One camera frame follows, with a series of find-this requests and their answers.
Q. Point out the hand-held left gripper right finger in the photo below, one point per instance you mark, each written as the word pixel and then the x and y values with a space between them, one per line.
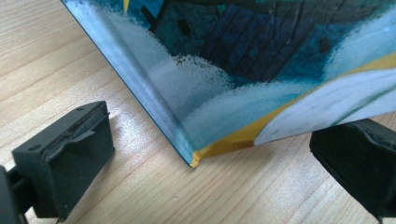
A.
pixel 358 161

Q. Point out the colourful children's picture book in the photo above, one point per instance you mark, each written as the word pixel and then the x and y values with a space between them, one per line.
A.
pixel 249 68

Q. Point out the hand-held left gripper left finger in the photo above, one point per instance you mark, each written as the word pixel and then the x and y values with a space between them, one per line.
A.
pixel 68 161

